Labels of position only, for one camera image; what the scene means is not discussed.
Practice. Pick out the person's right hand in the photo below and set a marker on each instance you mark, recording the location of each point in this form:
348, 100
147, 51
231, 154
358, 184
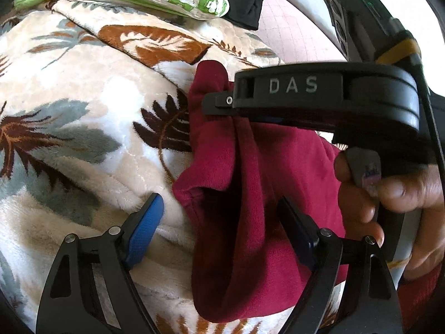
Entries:
420, 208

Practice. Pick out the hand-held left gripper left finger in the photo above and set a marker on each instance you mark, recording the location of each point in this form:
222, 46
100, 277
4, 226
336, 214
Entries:
146, 229

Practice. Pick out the leaf print fleece blanket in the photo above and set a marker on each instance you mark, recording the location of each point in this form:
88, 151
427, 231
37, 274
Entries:
87, 128

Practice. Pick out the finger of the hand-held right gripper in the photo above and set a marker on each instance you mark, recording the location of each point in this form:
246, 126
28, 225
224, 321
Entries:
219, 102

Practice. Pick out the black cloth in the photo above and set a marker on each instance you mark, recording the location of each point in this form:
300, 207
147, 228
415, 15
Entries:
247, 0

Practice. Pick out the pink quilted sheet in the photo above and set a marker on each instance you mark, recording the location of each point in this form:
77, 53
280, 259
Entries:
299, 38

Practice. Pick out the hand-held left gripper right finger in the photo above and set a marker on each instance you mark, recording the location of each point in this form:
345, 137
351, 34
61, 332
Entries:
299, 229

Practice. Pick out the dark red garment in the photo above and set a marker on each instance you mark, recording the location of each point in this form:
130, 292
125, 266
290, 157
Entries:
250, 198

